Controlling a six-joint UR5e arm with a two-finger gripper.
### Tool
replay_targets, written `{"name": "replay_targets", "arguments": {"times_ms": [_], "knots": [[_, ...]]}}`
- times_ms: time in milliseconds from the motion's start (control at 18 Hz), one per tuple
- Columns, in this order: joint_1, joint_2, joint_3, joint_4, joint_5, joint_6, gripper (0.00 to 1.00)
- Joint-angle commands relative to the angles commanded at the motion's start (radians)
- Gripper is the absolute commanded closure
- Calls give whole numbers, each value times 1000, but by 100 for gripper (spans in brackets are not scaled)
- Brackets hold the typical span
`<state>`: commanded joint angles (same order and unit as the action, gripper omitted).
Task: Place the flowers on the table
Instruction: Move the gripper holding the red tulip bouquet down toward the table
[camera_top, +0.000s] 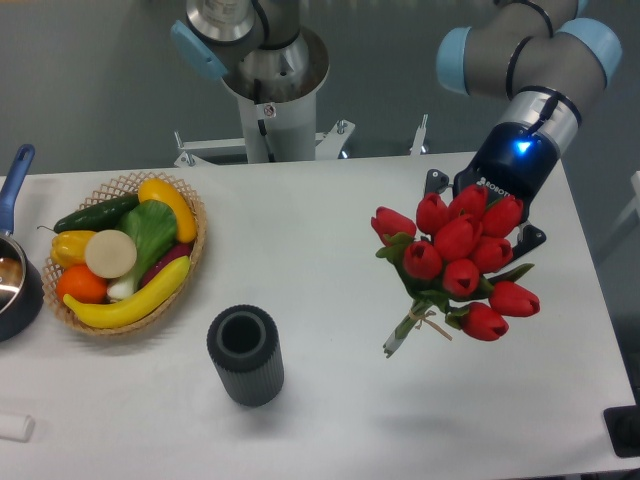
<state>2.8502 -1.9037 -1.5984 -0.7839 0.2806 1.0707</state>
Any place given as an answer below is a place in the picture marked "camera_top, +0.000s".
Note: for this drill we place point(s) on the orange fruit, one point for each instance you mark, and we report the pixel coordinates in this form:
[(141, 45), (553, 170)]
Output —
[(82, 284)]

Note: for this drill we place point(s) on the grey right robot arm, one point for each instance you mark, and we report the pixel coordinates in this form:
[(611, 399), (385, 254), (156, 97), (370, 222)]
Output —
[(552, 65)]

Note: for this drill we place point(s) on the red tulip bouquet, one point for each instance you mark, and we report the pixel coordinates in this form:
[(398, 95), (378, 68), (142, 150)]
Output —
[(454, 258)]

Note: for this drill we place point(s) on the dark grey ribbed vase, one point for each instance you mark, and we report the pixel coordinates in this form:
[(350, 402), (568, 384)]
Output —
[(244, 345)]

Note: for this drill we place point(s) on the white green onion bulb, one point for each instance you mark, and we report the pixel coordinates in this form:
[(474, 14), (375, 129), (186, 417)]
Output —
[(121, 288)]

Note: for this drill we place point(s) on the woven wicker basket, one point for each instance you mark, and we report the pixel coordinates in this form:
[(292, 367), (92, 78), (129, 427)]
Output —
[(117, 187)]

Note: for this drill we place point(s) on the green cucumber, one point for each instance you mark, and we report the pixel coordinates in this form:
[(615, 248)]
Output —
[(97, 217)]

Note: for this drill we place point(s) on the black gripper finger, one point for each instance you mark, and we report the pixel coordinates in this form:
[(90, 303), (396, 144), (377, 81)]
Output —
[(437, 182), (529, 238)]

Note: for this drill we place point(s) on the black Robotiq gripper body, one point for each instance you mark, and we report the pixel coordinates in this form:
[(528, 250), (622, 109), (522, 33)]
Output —
[(510, 162)]

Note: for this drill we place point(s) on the yellow squash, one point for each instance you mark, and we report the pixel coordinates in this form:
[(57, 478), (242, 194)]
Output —
[(164, 192)]

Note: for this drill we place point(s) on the yellow banana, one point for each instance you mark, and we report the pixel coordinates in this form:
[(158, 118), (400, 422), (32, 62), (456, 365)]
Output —
[(137, 306)]

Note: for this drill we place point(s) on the yellow bell pepper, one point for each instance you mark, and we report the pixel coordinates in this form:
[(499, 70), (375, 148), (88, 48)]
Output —
[(68, 248)]

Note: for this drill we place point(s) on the beige round disc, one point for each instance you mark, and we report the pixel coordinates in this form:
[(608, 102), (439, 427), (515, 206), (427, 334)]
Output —
[(110, 254)]

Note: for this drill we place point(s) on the white cylinder object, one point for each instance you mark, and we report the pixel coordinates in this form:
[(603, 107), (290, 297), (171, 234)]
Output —
[(16, 427)]

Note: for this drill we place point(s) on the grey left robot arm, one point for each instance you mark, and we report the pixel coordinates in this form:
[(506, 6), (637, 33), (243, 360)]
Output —
[(320, 80)]

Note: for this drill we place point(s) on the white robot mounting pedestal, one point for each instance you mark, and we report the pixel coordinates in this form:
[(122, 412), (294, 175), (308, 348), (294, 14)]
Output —
[(272, 132)]

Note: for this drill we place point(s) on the blue handled saucepan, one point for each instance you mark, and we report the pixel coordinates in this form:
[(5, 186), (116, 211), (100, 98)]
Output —
[(21, 285)]

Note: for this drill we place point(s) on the purple eggplant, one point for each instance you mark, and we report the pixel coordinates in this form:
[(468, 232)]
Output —
[(176, 251)]

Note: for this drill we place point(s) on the green lettuce leaf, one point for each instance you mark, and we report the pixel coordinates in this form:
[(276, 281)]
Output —
[(152, 226)]

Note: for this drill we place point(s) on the black device at edge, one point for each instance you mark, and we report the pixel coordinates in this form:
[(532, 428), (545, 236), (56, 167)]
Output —
[(623, 428)]

